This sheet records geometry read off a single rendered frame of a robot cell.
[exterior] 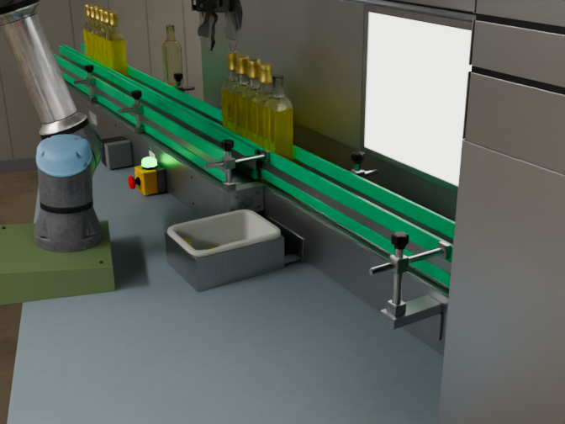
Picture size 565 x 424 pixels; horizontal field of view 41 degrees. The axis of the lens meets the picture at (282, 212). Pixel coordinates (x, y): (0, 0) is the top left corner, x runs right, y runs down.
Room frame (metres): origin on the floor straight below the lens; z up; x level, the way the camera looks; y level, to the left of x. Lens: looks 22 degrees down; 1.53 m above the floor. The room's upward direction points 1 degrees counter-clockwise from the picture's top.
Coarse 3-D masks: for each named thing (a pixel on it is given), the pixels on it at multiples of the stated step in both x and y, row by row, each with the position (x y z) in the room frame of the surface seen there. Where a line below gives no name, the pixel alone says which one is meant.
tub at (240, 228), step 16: (192, 224) 1.61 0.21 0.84; (208, 224) 1.63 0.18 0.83; (224, 224) 1.65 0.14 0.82; (240, 224) 1.67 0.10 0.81; (256, 224) 1.64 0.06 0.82; (272, 224) 1.60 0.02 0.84; (176, 240) 1.52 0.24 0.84; (192, 240) 1.61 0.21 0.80; (208, 240) 1.62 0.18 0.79; (224, 240) 1.65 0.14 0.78; (240, 240) 1.66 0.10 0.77; (256, 240) 1.51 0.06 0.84
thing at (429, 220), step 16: (144, 80) 2.68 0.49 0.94; (176, 96) 2.43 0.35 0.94; (192, 96) 2.33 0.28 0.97; (208, 112) 2.22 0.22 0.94; (304, 160) 1.75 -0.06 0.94; (320, 160) 1.69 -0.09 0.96; (320, 176) 1.70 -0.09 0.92; (336, 176) 1.63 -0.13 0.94; (352, 176) 1.58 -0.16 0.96; (352, 192) 1.58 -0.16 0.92; (368, 192) 1.53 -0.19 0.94; (384, 192) 1.48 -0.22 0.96; (384, 208) 1.48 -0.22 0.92; (400, 208) 1.43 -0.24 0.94; (416, 208) 1.39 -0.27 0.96; (416, 224) 1.40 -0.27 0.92; (432, 224) 1.35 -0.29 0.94; (448, 224) 1.31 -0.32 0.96; (448, 240) 1.31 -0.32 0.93
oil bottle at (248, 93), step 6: (246, 90) 1.89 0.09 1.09; (252, 90) 1.88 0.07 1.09; (258, 90) 1.88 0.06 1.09; (246, 96) 1.88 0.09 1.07; (252, 96) 1.87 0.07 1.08; (246, 102) 1.88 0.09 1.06; (246, 108) 1.88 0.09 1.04; (246, 114) 1.88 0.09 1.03; (246, 120) 1.88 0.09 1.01; (246, 126) 1.88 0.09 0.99; (246, 132) 1.88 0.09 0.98; (252, 138) 1.86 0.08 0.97
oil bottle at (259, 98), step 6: (258, 96) 1.83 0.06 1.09; (264, 96) 1.82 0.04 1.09; (270, 96) 1.83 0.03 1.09; (252, 102) 1.85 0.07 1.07; (258, 102) 1.82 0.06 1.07; (264, 102) 1.81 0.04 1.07; (252, 108) 1.85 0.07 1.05; (258, 108) 1.82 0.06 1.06; (252, 114) 1.85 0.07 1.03; (258, 114) 1.82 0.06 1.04; (252, 120) 1.85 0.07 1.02; (258, 120) 1.82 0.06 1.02; (252, 126) 1.85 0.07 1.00; (258, 126) 1.82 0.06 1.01; (252, 132) 1.85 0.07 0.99; (258, 132) 1.82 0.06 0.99; (258, 138) 1.83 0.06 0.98; (258, 144) 1.83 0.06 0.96
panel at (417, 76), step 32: (384, 32) 1.65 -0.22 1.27; (416, 32) 1.56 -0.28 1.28; (448, 32) 1.48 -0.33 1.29; (384, 64) 1.64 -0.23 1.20; (416, 64) 1.55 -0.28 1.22; (448, 64) 1.47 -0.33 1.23; (384, 96) 1.64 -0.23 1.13; (416, 96) 1.55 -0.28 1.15; (448, 96) 1.47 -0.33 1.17; (384, 128) 1.63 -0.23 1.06; (416, 128) 1.54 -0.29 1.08; (448, 128) 1.46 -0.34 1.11; (416, 160) 1.54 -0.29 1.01; (448, 160) 1.45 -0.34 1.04
